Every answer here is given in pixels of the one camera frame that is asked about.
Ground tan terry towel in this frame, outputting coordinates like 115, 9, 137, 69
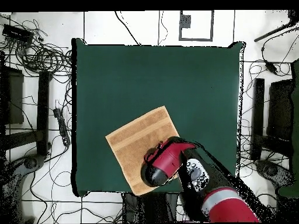
105, 105, 180, 196

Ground dark flat panel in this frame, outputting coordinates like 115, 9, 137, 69
266, 78, 295, 141
0, 65, 25, 125

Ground black flat box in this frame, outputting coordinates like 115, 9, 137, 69
2, 23, 35, 44

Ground dark green table cloth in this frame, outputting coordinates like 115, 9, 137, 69
71, 37, 246, 198

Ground black power strip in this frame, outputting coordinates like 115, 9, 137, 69
53, 107, 71, 147

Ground black stand bar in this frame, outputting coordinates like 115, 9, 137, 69
36, 70, 53, 156
251, 78, 265, 161

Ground black power adapter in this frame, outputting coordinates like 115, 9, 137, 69
264, 60, 279, 75

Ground black slanted rod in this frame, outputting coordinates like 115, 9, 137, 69
253, 10, 299, 43

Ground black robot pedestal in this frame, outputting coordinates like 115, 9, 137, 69
122, 192, 183, 223

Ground grey square frame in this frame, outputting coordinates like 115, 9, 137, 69
179, 10, 215, 42

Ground tangled black cables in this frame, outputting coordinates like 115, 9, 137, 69
0, 18, 73, 78

